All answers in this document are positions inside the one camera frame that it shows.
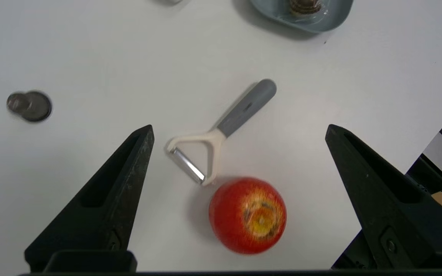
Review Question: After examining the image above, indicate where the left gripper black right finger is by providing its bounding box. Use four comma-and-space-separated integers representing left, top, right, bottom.
325, 124, 442, 269

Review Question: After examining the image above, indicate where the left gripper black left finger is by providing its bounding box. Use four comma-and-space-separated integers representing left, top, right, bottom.
25, 125, 155, 272

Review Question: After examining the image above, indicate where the Ferrero Rocher ice cream cone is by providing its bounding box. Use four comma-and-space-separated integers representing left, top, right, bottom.
288, 0, 323, 18

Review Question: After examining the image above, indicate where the grey-blue square dish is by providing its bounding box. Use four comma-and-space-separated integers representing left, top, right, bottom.
249, 0, 354, 34

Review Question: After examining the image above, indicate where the red apple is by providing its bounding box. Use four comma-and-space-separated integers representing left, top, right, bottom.
208, 177, 287, 255

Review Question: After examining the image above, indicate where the peeler with grey handle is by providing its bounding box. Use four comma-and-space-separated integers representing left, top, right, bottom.
165, 79, 277, 187

